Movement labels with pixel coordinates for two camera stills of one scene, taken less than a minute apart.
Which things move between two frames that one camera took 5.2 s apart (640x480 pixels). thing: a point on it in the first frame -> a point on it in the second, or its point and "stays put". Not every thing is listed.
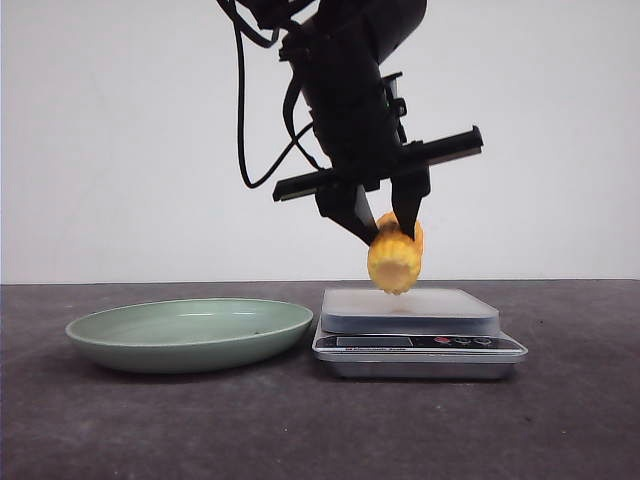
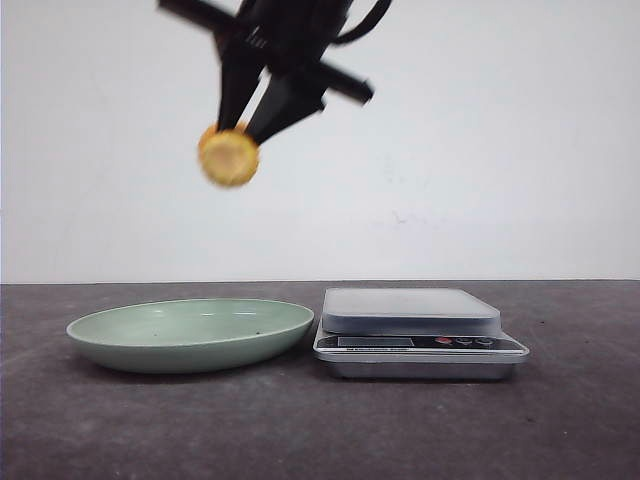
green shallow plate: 187,335 stays put
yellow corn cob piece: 395,258 -> 228,157
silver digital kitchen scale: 432,334 stays put
